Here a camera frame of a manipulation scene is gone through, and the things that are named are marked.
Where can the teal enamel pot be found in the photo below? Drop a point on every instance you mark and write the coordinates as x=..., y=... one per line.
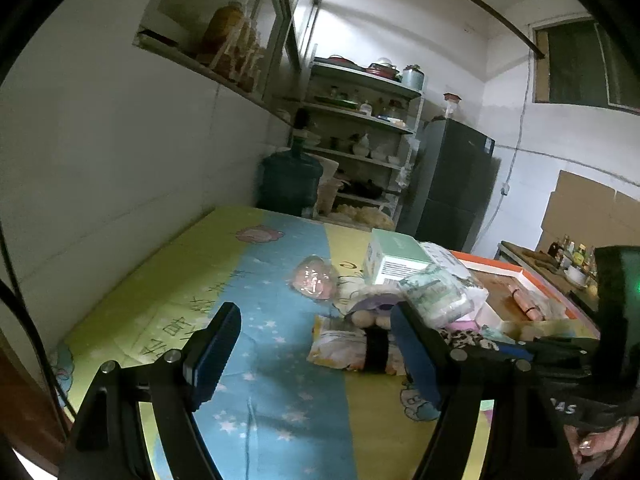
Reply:
x=412, y=79

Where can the black pipe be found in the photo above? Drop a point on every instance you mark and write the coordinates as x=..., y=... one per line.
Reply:
x=480, y=2

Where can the white teddy bear purple dress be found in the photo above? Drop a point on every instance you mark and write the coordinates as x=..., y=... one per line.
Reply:
x=364, y=318

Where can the dark window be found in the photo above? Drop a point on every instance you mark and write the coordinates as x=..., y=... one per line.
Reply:
x=575, y=65

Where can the group of sauce bottles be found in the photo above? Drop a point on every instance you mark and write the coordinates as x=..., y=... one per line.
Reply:
x=575, y=257

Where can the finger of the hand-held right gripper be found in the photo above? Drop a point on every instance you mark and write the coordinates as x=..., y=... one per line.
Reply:
x=555, y=349

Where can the glass jar with red lid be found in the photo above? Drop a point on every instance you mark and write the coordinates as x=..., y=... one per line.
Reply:
x=452, y=105

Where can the kitchen counter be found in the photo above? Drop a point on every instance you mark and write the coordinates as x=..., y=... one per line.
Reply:
x=530, y=260

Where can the pink soft pack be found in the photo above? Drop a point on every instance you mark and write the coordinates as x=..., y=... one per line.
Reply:
x=462, y=321

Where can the person's right hand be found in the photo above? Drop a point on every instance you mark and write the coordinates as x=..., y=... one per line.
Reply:
x=592, y=452

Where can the red enamel pot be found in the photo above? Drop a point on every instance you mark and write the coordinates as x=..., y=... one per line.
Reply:
x=382, y=70

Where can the white sack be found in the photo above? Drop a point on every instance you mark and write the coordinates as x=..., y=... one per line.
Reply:
x=330, y=170

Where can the grey refrigerator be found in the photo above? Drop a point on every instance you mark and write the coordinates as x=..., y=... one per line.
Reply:
x=450, y=175

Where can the blue water jug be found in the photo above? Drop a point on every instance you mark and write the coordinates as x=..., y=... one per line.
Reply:
x=287, y=180

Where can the large orange glass jar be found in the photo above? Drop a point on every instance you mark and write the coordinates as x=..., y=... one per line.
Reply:
x=222, y=30

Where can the floral tissue pack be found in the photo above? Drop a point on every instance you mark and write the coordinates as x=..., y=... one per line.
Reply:
x=440, y=297

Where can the green tissue box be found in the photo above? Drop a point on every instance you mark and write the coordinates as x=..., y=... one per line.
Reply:
x=395, y=252

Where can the wooden rolling pin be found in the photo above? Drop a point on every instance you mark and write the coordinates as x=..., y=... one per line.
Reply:
x=525, y=306

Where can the basket of yellow dried food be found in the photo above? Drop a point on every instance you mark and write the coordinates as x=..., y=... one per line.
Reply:
x=362, y=216

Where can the white plastic package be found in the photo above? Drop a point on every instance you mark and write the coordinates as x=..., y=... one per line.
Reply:
x=445, y=257

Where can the clear plastic bag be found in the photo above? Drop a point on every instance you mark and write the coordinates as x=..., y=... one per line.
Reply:
x=312, y=280

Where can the row of amber jars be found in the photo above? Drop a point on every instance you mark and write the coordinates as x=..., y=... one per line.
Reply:
x=245, y=57

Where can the metal shelf rack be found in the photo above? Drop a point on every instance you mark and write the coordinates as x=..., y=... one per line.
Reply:
x=360, y=118

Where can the cardboard sheet on wall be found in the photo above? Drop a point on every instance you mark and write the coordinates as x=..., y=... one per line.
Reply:
x=590, y=210

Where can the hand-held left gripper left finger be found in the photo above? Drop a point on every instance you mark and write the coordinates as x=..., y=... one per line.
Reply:
x=212, y=360

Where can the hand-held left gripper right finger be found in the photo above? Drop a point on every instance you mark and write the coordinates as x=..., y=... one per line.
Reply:
x=421, y=365

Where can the orange cardboard box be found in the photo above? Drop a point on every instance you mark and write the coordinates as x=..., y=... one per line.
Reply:
x=500, y=262

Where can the metal framed glass window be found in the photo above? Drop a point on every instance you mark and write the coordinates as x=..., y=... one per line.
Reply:
x=295, y=20

